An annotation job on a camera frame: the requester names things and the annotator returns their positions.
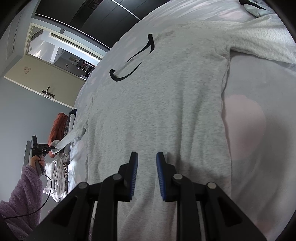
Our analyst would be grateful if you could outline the light grey sweatshirt black collar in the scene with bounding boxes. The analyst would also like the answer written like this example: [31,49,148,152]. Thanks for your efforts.
[56,16,295,240]

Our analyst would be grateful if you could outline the stack of white folded clothes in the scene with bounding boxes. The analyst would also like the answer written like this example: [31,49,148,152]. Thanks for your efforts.
[43,109,76,202]

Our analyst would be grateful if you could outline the person's left hand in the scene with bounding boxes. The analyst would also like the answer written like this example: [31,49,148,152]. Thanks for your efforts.
[29,155,45,177]

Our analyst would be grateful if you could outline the orange folded garment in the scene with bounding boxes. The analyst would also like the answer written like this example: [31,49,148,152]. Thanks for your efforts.
[48,113,68,146]

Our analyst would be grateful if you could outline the purple fleece robe sleeve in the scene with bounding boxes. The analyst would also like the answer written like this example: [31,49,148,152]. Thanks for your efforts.
[1,165,43,240]

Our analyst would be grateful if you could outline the beige room door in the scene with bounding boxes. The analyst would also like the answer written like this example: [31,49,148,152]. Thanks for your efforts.
[4,55,85,108]

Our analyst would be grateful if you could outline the grey pink-dotted bed sheet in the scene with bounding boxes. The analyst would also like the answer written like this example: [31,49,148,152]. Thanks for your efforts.
[70,1,295,240]

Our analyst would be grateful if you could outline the black sliding wardrobe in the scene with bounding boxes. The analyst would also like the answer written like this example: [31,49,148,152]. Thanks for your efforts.
[36,0,167,49]

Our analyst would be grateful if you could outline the grey jacket with black trim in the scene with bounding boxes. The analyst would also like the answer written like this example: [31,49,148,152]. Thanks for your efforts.
[239,0,276,18]

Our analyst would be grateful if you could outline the black cable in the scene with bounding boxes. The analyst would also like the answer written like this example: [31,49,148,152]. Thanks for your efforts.
[3,173,54,220]

